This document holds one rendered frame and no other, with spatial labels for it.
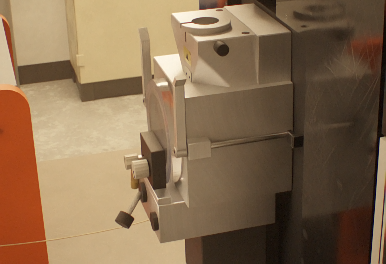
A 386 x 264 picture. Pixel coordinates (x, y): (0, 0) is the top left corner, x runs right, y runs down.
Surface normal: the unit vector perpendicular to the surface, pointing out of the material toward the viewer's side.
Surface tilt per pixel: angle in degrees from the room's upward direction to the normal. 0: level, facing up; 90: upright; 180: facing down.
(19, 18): 90
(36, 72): 90
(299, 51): 90
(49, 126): 0
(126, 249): 0
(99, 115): 0
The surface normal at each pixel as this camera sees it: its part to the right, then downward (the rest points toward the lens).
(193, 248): -0.96, 0.14
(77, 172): -0.03, -0.92
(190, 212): 0.27, 0.37
